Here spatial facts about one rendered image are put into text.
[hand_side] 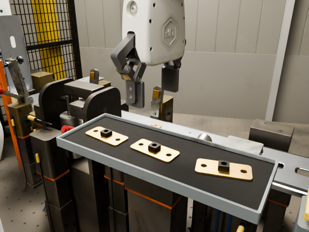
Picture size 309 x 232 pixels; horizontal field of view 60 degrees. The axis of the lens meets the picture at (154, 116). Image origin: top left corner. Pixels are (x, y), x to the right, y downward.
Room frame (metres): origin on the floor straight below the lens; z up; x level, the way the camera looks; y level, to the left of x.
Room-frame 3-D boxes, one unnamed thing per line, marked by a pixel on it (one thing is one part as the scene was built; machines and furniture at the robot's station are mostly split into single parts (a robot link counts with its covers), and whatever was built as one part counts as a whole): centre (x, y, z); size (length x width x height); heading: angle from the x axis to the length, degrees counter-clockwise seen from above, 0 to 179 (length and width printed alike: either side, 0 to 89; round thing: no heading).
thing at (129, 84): (0.36, 0.04, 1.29); 0.03 x 0.03 x 0.07; 53
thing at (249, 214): (0.40, -0.01, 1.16); 0.37 x 0.14 x 0.02; 58
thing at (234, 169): (0.35, -0.11, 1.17); 0.08 x 0.04 x 0.01; 75
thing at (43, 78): (1.31, 0.57, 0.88); 0.08 x 0.08 x 0.36; 58
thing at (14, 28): (1.21, 0.62, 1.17); 0.12 x 0.01 x 0.34; 148
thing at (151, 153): (0.40, 0.00, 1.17); 0.08 x 0.04 x 0.01; 54
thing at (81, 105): (0.69, 0.20, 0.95); 0.18 x 0.13 x 0.49; 58
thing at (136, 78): (0.38, 0.02, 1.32); 0.05 x 0.03 x 0.05; 143
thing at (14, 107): (0.90, 0.50, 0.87); 0.10 x 0.07 x 0.35; 148
